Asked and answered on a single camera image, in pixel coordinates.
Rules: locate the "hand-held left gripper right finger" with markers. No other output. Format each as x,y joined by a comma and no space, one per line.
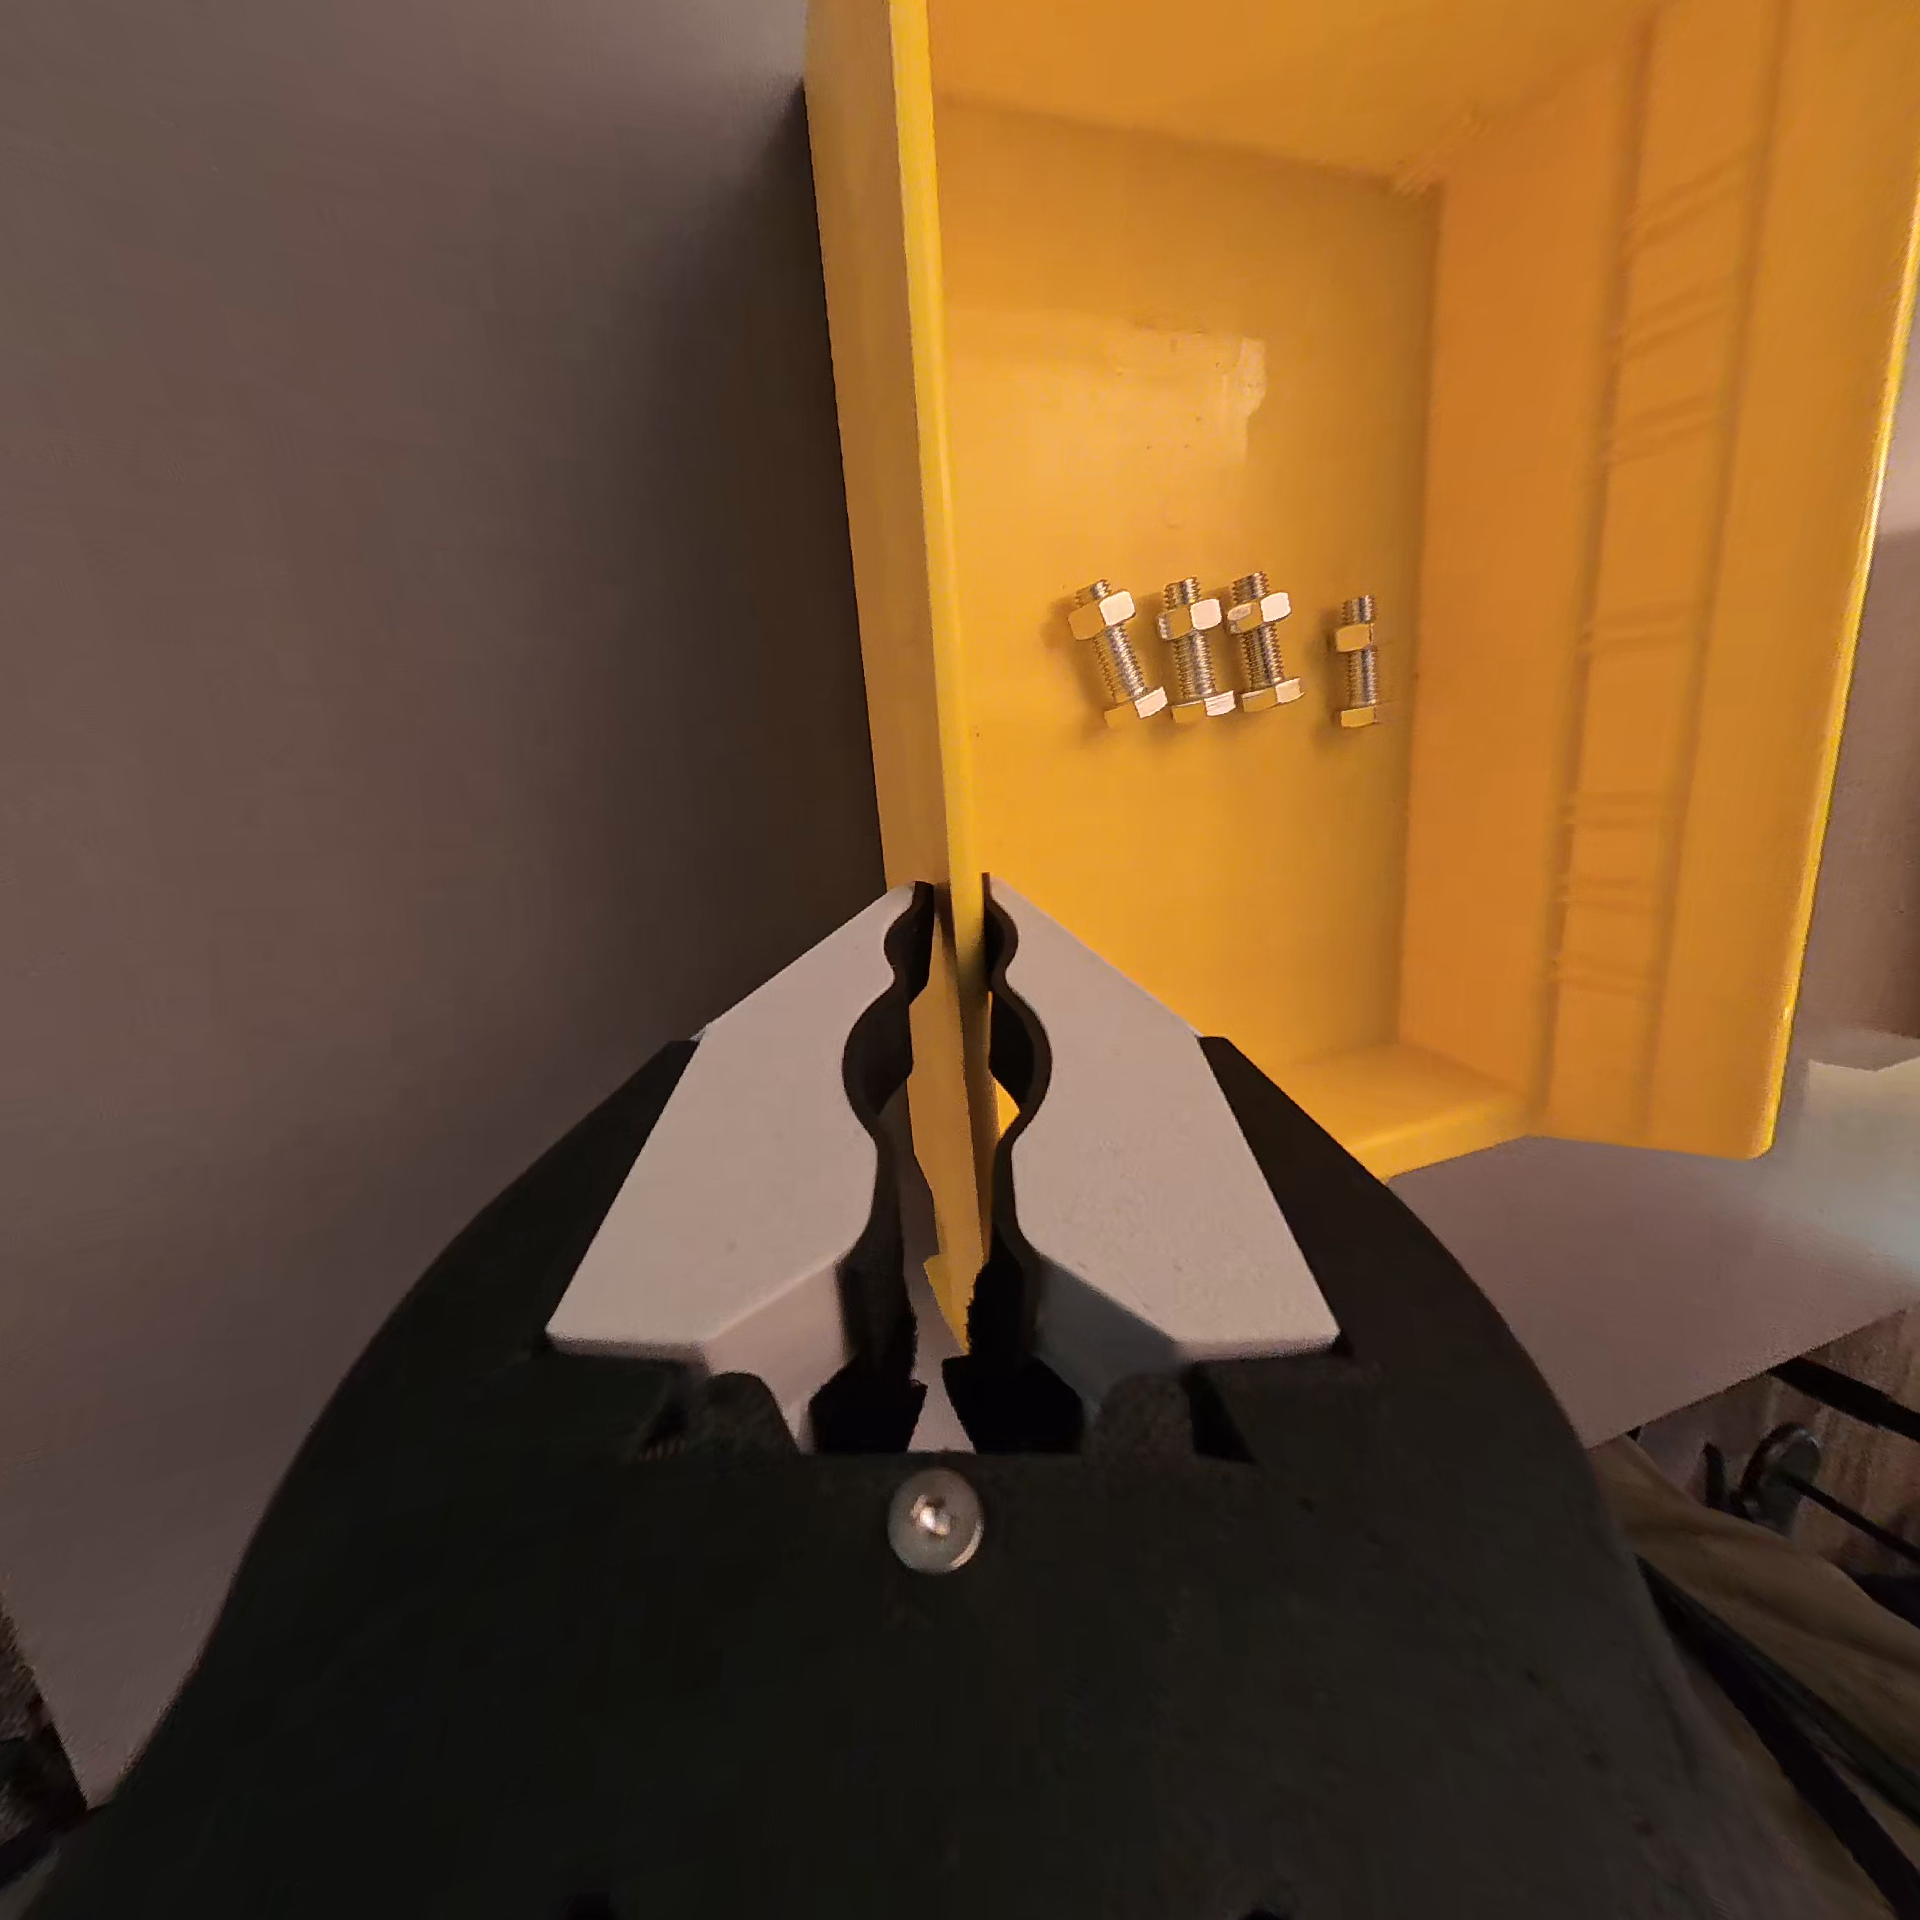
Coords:
1170,1202

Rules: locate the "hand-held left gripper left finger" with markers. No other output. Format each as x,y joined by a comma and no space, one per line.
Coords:
721,1202

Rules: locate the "yellow plastic bin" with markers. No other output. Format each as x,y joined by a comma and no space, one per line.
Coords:
1201,901

